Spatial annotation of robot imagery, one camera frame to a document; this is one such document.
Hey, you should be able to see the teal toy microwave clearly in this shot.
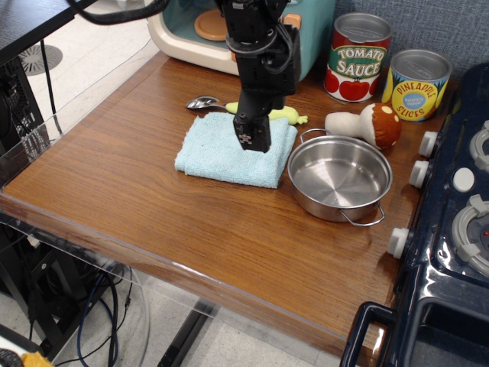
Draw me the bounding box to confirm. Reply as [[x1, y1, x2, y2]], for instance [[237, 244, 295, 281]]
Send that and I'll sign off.
[[147, 0, 336, 80]]

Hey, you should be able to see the black table leg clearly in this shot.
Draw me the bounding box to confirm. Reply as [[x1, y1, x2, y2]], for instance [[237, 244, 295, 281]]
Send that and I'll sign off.
[[157, 310, 209, 367]]

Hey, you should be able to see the blue floor cable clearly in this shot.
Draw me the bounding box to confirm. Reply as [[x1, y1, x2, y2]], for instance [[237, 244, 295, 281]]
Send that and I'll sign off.
[[76, 271, 119, 367]]

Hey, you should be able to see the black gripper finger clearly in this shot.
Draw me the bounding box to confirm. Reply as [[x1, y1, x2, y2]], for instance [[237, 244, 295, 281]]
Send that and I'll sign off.
[[233, 121, 253, 150], [251, 115, 271, 153]]

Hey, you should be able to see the tomato sauce can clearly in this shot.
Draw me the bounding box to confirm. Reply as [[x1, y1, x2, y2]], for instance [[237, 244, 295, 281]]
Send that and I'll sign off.
[[324, 12, 393, 102]]

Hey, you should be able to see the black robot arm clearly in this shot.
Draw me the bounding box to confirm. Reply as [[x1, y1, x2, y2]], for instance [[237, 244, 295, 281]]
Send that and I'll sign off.
[[216, 1, 301, 153]]

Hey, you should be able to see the pineapple slices can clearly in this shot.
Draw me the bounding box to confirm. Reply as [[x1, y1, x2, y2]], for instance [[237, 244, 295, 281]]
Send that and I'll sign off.
[[381, 49, 452, 122]]

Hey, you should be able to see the dark blue toy stove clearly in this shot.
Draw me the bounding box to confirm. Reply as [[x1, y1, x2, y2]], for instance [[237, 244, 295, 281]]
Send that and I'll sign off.
[[341, 63, 488, 366]]

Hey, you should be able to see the black side desk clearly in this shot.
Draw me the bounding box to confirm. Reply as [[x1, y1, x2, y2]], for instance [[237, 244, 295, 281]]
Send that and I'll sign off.
[[1, 0, 76, 66]]

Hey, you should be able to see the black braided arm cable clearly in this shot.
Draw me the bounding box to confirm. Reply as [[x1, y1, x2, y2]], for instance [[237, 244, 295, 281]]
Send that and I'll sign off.
[[66, 0, 169, 26]]

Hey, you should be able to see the stainless steel pot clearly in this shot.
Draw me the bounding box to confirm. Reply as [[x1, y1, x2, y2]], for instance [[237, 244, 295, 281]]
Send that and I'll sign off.
[[287, 128, 393, 227]]

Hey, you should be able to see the plush brown mushroom toy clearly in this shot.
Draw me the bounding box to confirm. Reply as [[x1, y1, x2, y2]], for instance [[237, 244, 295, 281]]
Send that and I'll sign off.
[[325, 103, 402, 150]]

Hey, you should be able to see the spoon with green handle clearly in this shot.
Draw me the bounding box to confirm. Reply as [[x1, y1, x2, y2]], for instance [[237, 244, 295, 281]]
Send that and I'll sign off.
[[186, 96, 309, 125]]

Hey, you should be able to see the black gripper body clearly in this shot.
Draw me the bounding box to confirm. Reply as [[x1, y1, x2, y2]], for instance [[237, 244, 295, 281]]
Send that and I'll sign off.
[[226, 26, 300, 132]]

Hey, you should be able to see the light blue cloth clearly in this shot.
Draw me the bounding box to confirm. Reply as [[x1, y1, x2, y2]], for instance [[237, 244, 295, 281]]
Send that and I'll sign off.
[[174, 112, 297, 189]]

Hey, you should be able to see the black computer tower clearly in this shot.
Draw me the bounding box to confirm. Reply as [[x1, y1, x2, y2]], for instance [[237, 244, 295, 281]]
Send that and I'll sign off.
[[1, 57, 47, 155]]

